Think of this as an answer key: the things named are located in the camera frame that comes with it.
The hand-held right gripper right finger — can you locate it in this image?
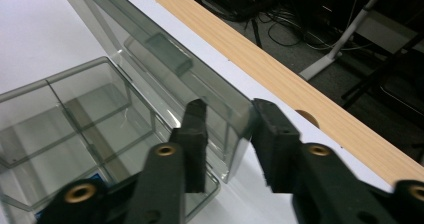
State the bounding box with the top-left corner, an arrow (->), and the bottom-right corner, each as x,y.
250,98 -> 303,193

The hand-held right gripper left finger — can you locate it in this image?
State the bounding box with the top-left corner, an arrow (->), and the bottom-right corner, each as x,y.
168,98 -> 209,194

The blue transparent stamp box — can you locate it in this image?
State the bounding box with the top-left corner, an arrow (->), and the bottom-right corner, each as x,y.
33,172 -> 109,220

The grey transparent organizer box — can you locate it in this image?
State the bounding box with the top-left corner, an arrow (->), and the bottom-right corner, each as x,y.
0,0 -> 259,220

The black tripod leg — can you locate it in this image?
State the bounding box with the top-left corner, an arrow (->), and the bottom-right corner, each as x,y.
249,17 -> 264,49

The wooden desk with white legs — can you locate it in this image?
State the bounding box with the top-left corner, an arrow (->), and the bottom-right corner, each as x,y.
298,0 -> 424,82

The tangle of floor cables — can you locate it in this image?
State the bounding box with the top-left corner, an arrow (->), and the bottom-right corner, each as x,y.
199,0 -> 371,52

